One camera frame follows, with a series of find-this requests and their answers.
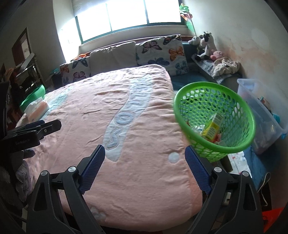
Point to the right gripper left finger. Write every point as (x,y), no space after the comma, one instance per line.
(45,211)

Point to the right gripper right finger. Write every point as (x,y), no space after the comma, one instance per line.
(231,205)

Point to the yellow green juice carton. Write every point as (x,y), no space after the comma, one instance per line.
(212,127)

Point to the green plastic basket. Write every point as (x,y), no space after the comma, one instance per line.
(195,103)

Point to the butterfly print pillow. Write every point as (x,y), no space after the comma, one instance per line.
(167,51)
(76,70)

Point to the pink towel blanket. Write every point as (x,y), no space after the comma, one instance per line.
(144,183)

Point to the clear plastic storage bin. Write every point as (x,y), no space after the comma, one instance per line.
(270,112)

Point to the plain grey cushion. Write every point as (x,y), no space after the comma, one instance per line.
(113,58)

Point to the crumpled beige cloth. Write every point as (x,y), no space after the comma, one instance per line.
(224,66)

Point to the patterned bench mat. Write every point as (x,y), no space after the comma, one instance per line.
(206,65)

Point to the pink plush toy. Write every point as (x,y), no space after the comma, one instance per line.
(217,55)

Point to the cow plush toy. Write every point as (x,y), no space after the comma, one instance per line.
(207,43)

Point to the grey white plush toy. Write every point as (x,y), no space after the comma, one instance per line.
(195,41)

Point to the colourful pinwheel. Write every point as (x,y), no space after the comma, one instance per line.
(187,17)

